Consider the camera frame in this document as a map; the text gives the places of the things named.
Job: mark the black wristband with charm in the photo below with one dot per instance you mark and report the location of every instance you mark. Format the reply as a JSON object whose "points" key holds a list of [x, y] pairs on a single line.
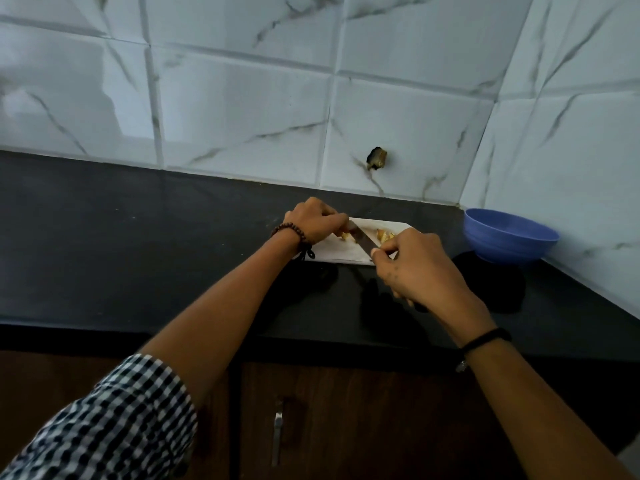
{"points": [[485, 338]]}

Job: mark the person's right hand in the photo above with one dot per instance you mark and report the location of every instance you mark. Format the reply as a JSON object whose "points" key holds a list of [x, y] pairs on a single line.
{"points": [[425, 274]]}

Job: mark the brown wall pipe stub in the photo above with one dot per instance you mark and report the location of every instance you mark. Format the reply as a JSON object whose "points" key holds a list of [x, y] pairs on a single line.
{"points": [[377, 158]]}

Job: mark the person's left hand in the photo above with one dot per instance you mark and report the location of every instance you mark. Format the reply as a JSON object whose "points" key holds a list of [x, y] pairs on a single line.
{"points": [[315, 222]]}

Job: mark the steel kitchen knife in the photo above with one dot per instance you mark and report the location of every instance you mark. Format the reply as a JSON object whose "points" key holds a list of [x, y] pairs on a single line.
{"points": [[362, 237]]}

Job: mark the brown potato piece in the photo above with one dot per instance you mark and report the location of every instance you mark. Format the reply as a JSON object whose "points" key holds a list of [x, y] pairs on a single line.
{"points": [[385, 235]]}

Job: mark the person's right forearm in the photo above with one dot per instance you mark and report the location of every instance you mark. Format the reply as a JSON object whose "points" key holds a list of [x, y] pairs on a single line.
{"points": [[540, 414]]}

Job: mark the person's left forearm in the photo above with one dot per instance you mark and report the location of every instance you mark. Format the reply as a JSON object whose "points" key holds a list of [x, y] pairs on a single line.
{"points": [[220, 319]]}

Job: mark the black white checkered shirt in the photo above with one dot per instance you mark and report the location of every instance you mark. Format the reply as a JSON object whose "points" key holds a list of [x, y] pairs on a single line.
{"points": [[110, 424]]}

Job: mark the blue plastic bowl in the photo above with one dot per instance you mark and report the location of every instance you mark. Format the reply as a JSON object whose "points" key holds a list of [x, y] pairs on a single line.
{"points": [[510, 237]]}

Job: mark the white cutting board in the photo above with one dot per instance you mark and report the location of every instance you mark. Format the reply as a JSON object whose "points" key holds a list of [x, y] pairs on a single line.
{"points": [[335, 252]]}

